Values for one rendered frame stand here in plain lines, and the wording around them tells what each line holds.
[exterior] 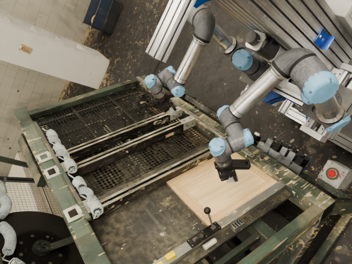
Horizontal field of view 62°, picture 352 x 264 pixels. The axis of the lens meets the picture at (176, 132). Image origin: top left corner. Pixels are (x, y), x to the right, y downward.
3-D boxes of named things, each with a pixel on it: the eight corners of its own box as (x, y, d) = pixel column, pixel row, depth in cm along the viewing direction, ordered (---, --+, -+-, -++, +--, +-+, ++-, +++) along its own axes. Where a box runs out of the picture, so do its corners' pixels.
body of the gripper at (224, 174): (218, 169, 150) (212, 157, 141) (234, 164, 149) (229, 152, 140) (221, 182, 145) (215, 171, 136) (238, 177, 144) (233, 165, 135)
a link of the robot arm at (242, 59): (250, 78, 184) (238, 71, 174) (238, 66, 192) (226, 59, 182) (263, 62, 179) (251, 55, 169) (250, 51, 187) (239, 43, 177)
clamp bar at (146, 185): (231, 151, 214) (234, 124, 200) (73, 234, 161) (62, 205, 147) (222, 144, 221) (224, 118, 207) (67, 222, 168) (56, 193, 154)
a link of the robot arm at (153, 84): (157, 77, 171) (145, 85, 171) (165, 89, 179) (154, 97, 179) (153, 70, 176) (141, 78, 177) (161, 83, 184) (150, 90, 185)
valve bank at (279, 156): (323, 161, 199) (310, 157, 182) (312, 178, 202) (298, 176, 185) (266, 128, 233) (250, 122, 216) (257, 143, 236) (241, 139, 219)
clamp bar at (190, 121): (197, 126, 242) (197, 101, 228) (52, 190, 189) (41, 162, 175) (189, 121, 249) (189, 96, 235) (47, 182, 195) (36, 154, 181)
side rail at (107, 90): (139, 89, 313) (138, 80, 307) (32, 125, 264) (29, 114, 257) (135, 87, 319) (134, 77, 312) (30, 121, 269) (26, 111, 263)
